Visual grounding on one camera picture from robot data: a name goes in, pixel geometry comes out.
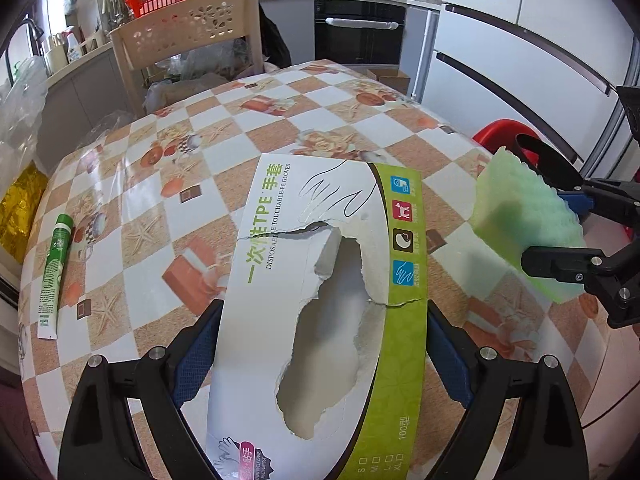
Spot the black built-in oven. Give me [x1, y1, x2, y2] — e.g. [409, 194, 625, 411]
[314, 0, 408, 70]

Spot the large clear plastic bag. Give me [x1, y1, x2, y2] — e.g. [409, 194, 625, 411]
[0, 55, 49, 173]

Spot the black kitchen faucet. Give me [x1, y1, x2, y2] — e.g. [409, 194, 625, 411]
[20, 16, 48, 58]

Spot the ridged foam sponge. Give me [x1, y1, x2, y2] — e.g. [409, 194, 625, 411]
[469, 146, 587, 305]

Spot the black garment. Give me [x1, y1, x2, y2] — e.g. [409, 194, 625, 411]
[259, 10, 292, 68]

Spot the small cardboard box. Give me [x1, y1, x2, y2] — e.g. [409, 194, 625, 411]
[366, 67, 412, 97]

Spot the green and white tube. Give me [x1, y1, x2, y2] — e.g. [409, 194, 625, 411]
[36, 213, 76, 341]

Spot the white spray bottle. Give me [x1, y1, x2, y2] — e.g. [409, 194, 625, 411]
[65, 26, 85, 65]

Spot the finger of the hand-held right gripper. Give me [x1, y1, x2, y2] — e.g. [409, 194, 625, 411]
[557, 175, 640, 228]
[520, 240, 640, 331]

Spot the gold foil bag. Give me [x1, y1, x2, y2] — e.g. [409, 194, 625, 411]
[0, 164, 49, 267]

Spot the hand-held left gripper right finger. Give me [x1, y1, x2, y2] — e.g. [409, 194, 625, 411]
[425, 299, 590, 480]

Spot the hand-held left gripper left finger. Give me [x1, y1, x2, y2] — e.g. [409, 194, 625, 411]
[58, 298, 226, 480]

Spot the white refrigerator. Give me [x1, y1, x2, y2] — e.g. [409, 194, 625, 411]
[412, 0, 621, 181]

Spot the beige plastic chair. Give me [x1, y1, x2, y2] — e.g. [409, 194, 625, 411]
[106, 0, 266, 116]

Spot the crumpled plastic bag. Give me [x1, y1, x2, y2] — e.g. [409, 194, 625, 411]
[144, 37, 253, 113]

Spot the white and green glove box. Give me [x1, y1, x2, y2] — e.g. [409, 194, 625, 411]
[204, 152, 430, 480]

